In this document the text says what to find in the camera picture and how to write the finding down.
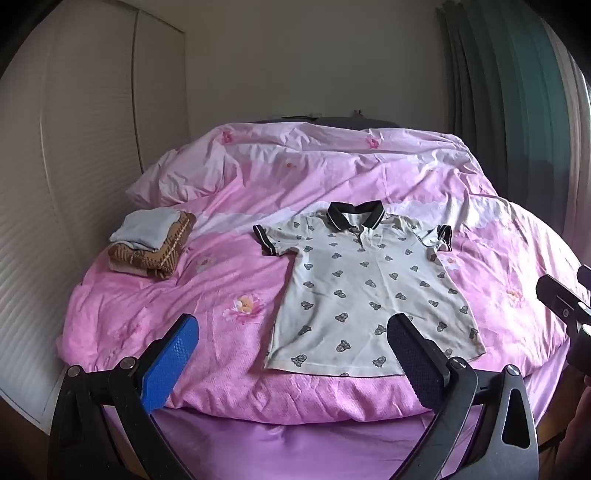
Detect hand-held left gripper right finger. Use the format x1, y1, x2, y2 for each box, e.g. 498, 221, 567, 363
387, 314, 541, 480

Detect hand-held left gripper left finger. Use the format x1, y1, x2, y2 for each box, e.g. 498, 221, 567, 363
48, 314, 200, 480

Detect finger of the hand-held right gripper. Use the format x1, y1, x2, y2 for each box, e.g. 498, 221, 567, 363
536, 274, 591, 320

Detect cream printed polo shirt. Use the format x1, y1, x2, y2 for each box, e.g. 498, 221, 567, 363
252, 200, 486, 377

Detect person's right forearm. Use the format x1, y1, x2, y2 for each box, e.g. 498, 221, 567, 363
556, 376, 591, 480

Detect pink floral duvet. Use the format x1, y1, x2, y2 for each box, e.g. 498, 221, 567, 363
55, 122, 583, 424

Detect folded brown patterned garment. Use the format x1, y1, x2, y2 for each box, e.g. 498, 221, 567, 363
108, 210, 197, 280

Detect folded light blue cloth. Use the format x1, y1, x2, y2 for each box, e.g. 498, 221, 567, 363
109, 208, 181, 253

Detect purple bed sheet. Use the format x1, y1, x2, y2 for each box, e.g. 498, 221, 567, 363
106, 401, 490, 480

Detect pink pillow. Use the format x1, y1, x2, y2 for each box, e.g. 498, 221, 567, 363
127, 128, 241, 207

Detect green curtain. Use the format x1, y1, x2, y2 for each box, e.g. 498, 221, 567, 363
436, 0, 591, 215

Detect white louvered wardrobe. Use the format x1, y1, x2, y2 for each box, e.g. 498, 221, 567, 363
0, 4, 188, 437

